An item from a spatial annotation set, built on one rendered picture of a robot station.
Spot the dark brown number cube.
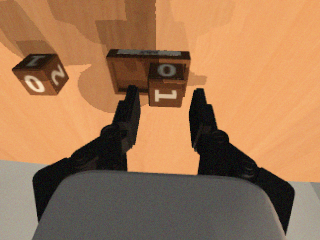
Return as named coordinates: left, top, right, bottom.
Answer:
left=147, top=63, right=186, bottom=108
left=12, top=54, right=69, bottom=96

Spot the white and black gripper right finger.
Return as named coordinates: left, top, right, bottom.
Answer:
left=189, top=88, right=295, bottom=236

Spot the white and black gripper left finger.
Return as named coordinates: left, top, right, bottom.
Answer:
left=32, top=85, right=141, bottom=224

